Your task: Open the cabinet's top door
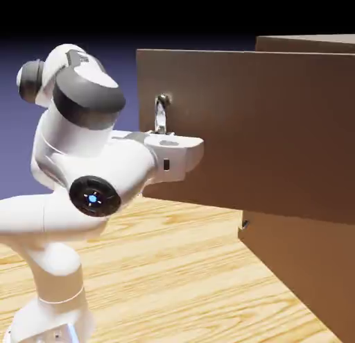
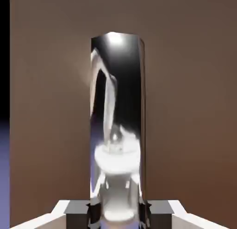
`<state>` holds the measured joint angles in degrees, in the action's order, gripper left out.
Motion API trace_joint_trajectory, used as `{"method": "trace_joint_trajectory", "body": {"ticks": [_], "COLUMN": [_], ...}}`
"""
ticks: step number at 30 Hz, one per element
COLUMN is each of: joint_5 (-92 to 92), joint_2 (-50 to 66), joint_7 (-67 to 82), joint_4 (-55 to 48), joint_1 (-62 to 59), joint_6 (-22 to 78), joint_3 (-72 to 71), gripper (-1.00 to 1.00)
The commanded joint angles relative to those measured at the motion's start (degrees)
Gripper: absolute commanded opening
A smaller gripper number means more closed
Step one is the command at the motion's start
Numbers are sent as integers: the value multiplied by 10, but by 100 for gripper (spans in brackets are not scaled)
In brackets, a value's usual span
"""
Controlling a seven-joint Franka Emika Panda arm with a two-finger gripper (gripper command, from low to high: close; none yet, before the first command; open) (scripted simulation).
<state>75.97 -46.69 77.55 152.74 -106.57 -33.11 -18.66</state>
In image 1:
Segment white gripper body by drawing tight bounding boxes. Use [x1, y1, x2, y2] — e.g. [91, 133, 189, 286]
[143, 133, 205, 174]

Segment brown cabinet door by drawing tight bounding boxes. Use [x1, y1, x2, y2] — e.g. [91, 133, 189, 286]
[135, 49, 355, 226]
[237, 208, 355, 343]

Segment brown wooden cabinet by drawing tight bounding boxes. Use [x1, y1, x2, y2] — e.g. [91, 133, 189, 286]
[237, 33, 355, 343]

